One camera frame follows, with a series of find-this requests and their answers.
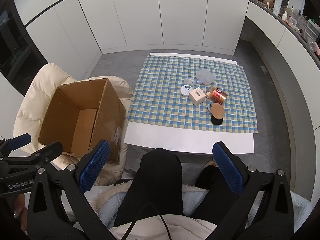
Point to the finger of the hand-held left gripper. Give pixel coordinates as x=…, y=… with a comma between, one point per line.
x=21, y=139
x=50, y=150

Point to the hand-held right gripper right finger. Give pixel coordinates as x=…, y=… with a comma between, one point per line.
x=228, y=170

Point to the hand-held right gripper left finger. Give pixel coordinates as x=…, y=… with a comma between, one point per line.
x=96, y=165

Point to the brown cardboard box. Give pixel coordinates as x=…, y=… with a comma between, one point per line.
x=67, y=120

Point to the black round makeup puff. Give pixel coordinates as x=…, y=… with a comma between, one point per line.
x=216, y=122

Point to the beige makeup puff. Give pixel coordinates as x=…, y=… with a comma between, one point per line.
x=217, y=111

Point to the red gold metal can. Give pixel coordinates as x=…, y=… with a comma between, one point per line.
x=218, y=96

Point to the small pink bottle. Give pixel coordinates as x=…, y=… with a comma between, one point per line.
x=208, y=94

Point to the white cube carton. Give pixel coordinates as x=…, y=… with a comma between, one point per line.
x=197, y=97

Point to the white round jar green print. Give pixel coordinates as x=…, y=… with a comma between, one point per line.
x=186, y=90

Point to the frosted translucent plastic box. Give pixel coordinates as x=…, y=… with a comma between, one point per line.
x=205, y=77

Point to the person's left hand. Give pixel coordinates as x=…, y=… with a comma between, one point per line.
x=20, y=212

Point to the beige slipper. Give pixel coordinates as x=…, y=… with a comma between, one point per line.
x=210, y=164

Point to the person's right leg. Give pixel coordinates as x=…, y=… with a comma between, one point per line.
x=207, y=195

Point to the person's leg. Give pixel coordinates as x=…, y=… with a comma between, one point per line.
x=160, y=180
x=207, y=195

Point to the fluffy pale fleece jacket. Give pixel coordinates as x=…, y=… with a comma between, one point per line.
x=105, y=200

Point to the white low table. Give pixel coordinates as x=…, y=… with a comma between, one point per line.
x=190, y=140

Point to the cream padded chair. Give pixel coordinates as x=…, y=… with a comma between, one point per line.
x=45, y=80

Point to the person's left leg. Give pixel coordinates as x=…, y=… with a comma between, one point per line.
x=160, y=180

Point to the cream top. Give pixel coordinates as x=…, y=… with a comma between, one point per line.
x=185, y=227

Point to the dark glass cabinet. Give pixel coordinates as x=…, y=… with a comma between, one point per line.
x=17, y=50

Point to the blue yellow checkered tablecloth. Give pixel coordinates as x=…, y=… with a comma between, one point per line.
x=160, y=100

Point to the floor outlet cover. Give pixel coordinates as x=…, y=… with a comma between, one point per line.
x=264, y=70

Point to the white long counter cabinet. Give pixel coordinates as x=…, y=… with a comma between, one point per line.
x=287, y=50

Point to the clear drawer organizer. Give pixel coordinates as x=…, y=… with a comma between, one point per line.
x=312, y=30

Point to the white spray bottle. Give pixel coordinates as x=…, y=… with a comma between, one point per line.
x=278, y=3

